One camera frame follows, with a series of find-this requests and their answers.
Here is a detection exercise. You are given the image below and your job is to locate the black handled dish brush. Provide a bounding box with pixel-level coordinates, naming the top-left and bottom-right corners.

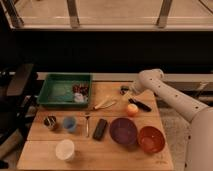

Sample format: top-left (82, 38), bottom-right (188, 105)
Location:
top-left (120, 85), bottom-right (151, 112)

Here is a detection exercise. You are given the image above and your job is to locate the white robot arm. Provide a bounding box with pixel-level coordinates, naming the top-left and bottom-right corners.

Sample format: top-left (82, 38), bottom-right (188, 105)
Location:
top-left (125, 69), bottom-right (213, 171)

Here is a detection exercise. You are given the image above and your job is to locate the blue plastic cup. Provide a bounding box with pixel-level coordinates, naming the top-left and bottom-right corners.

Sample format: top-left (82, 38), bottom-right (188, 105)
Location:
top-left (63, 117), bottom-right (77, 133)

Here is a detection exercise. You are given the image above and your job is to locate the shiny metal cup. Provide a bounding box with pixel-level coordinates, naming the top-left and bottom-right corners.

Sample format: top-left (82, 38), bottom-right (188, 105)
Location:
top-left (43, 115), bottom-right (58, 131)

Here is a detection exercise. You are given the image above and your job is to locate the white cup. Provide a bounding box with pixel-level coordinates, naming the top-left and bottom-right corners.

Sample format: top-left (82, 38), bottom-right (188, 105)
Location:
top-left (55, 139), bottom-right (75, 162)

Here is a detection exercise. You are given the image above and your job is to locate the orange round fruit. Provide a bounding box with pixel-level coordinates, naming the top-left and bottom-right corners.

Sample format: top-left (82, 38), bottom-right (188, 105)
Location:
top-left (126, 104), bottom-right (139, 117)

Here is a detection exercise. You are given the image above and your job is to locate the purple bowl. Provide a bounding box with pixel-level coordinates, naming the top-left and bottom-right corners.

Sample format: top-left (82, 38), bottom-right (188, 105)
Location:
top-left (109, 117), bottom-right (138, 146)

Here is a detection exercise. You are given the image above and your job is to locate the black rectangular block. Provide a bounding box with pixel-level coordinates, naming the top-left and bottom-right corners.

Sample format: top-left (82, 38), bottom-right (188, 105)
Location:
top-left (93, 119), bottom-right (108, 141)

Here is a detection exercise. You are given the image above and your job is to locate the metal fork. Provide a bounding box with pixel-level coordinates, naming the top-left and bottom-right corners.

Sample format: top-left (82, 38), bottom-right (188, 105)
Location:
top-left (85, 112), bottom-right (90, 138)

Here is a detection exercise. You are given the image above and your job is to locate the clear plastic piece in tray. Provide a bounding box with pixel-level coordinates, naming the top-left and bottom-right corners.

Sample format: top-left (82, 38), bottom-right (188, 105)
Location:
top-left (74, 93), bottom-right (88, 103)

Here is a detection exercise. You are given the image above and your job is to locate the orange bowl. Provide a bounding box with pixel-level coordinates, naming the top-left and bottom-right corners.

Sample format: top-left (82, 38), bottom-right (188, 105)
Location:
top-left (137, 126), bottom-right (165, 154)

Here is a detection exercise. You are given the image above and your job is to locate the dark red object in tray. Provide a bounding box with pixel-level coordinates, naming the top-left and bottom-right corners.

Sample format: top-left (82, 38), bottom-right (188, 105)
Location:
top-left (72, 84), bottom-right (89, 95)

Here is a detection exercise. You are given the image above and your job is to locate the green plastic tray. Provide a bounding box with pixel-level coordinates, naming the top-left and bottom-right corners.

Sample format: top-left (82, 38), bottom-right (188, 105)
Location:
top-left (37, 73), bottom-right (92, 108)

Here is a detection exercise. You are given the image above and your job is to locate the black chair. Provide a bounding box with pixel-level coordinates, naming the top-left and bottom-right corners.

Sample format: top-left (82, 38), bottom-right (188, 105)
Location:
top-left (0, 64), bottom-right (38, 146)

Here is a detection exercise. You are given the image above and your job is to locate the wooden handled spatula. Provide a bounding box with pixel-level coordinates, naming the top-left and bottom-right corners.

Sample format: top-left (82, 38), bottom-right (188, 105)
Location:
top-left (90, 100), bottom-right (117, 111)

